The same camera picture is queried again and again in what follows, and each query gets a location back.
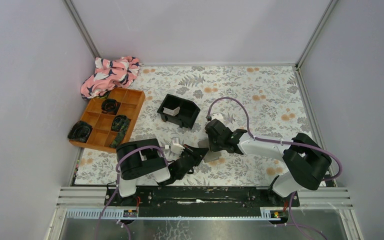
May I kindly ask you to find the black plastic card tray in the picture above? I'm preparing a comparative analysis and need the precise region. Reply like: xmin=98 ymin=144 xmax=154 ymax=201
xmin=157 ymin=94 xmax=201 ymax=130

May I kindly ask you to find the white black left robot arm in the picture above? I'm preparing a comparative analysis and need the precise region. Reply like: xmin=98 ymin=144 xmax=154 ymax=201
xmin=115 ymin=137 xmax=209 ymax=206

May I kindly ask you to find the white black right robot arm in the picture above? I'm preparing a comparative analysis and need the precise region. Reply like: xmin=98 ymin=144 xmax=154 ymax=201
xmin=204 ymin=119 xmax=332 ymax=206

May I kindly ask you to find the silver card in tray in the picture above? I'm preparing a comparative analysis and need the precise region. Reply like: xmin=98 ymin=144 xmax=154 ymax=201
xmin=162 ymin=106 xmax=180 ymax=116

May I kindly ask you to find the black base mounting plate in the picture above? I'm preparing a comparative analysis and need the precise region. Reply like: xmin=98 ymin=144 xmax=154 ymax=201
xmin=104 ymin=186 xmax=300 ymax=218

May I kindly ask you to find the floral patterned table mat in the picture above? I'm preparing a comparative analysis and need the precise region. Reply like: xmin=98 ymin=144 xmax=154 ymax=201
xmin=73 ymin=65 xmax=328 ymax=188

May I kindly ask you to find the dark rolled belt right compartment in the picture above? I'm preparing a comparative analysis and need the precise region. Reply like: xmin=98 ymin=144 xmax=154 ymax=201
xmin=109 ymin=114 xmax=131 ymax=149

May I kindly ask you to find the dark rolled belt compartment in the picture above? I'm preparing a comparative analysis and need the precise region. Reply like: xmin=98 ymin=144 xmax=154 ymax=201
xmin=109 ymin=114 xmax=131 ymax=149
xmin=101 ymin=98 xmax=121 ymax=115

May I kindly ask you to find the dark rolled belt upper compartment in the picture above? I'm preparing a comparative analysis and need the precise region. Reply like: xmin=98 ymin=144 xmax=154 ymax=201
xmin=101 ymin=98 xmax=121 ymax=115

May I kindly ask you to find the orange compartment organizer tray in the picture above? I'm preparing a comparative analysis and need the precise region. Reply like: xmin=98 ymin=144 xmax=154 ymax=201
xmin=68 ymin=88 xmax=145 ymax=153

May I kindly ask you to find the dark rolled belt outside tray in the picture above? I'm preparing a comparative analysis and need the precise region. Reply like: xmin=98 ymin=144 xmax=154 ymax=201
xmin=67 ymin=120 xmax=93 ymax=143

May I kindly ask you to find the pink navy patterned cloth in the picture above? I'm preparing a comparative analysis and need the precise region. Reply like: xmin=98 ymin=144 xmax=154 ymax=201
xmin=80 ymin=56 xmax=141 ymax=100

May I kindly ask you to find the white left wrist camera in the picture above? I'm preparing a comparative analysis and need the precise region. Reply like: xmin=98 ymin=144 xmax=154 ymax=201
xmin=164 ymin=137 xmax=185 ymax=155

